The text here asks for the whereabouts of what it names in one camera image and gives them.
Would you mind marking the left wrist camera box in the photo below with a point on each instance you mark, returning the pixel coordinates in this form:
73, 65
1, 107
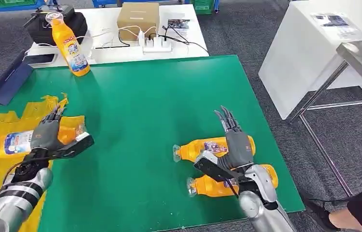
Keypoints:
78, 144

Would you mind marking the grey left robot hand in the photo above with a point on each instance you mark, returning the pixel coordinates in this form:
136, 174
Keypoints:
44, 136

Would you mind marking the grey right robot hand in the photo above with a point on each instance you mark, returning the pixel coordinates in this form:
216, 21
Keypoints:
238, 147

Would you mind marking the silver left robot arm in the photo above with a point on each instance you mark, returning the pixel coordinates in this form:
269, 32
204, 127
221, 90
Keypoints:
14, 198

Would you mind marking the blue folder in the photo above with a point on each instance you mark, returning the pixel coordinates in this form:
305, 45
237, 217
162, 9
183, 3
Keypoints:
9, 81

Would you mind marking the green mat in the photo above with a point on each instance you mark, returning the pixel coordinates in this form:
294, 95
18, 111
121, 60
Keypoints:
142, 105

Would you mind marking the white table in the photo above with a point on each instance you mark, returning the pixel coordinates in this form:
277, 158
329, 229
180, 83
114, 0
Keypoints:
110, 25

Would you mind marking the black carry bag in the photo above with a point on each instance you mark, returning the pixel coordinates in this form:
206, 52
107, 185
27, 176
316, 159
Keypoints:
40, 32

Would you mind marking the white power strip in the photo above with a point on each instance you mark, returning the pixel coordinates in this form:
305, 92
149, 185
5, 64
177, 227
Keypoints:
157, 47

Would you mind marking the person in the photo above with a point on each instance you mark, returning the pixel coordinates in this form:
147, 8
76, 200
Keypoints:
360, 211

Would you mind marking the brown cardboard box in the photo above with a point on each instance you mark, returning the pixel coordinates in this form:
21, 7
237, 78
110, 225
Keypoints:
137, 19

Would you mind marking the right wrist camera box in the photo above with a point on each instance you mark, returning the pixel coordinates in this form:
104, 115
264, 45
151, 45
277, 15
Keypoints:
210, 166

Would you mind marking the white charger plug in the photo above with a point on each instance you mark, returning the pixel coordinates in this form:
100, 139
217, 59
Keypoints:
141, 37

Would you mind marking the orange drink bottle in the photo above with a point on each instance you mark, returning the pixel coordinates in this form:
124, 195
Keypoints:
70, 48
210, 187
12, 144
193, 150

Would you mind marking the green crate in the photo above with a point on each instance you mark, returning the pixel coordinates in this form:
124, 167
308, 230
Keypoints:
204, 5

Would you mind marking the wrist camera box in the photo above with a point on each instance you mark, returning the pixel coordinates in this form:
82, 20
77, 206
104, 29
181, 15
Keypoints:
210, 166
78, 144

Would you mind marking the black smartphone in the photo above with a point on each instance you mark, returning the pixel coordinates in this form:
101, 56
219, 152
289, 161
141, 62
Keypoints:
41, 59

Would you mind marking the white cabinet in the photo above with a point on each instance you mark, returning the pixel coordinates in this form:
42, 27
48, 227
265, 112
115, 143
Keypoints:
299, 57

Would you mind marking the printed leaflet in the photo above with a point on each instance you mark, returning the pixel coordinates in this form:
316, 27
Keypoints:
336, 21

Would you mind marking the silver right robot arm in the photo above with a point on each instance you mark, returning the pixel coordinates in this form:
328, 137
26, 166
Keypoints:
261, 198

